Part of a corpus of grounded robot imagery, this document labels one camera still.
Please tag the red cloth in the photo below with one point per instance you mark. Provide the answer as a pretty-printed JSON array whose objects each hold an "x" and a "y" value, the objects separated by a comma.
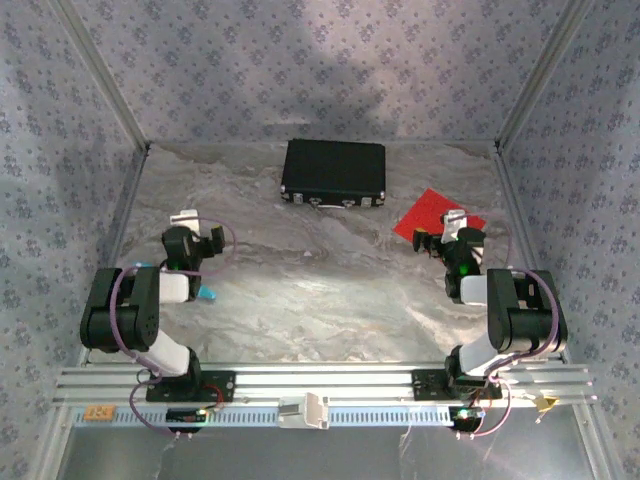
[{"x": 425, "y": 212}]

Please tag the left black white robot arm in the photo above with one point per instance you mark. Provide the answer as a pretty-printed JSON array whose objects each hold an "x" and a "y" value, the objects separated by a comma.
[{"x": 120, "y": 320}]

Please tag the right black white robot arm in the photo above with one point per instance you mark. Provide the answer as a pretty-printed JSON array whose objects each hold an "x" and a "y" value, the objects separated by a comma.
[{"x": 525, "y": 320}]

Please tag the black hard case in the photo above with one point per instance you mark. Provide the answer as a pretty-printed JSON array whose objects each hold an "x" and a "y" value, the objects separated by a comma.
[{"x": 332, "y": 170}]

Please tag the small black circuit board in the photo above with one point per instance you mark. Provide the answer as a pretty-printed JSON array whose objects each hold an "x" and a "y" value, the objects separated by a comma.
[
  {"x": 467, "y": 415},
  {"x": 185, "y": 415}
]

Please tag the yellow tape tag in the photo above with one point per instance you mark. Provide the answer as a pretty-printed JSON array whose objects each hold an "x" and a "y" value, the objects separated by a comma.
[{"x": 547, "y": 402}]

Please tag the orange tag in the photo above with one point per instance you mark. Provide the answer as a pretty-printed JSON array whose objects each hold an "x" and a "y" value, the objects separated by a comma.
[{"x": 100, "y": 413}]

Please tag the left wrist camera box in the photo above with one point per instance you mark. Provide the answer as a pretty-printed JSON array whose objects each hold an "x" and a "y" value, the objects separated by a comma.
[{"x": 185, "y": 220}]

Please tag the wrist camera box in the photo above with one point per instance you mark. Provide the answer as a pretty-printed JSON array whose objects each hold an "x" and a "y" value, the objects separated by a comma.
[
  {"x": 185, "y": 220},
  {"x": 452, "y": 225}
]

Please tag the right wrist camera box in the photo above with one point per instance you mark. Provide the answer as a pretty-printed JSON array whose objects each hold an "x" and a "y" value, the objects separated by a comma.
[{"x": 452, "y": 225}]

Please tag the aluminium side rail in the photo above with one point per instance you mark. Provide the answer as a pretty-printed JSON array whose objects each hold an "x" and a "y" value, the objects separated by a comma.
[
  {"x": 125, "y": 220},
  {"x": 520, "y": 220}
]

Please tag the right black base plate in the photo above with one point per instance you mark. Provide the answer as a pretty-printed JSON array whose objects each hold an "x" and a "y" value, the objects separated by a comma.
[{"x": 425, "y": 385}]

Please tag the aluminium mounting rail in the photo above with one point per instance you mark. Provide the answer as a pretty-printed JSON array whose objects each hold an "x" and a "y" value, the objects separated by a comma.
[{"x": 325, "y": 380}]

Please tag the white plastic bracket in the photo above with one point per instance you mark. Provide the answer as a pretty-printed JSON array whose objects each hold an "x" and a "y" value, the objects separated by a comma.
[{"x": 312, "y": 412}]

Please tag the aluminium frame post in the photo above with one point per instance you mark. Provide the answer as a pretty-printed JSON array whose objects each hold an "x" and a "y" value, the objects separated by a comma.
[
  {"x": 102, "y": 75},
  {"x": 542, "y": 75}
]

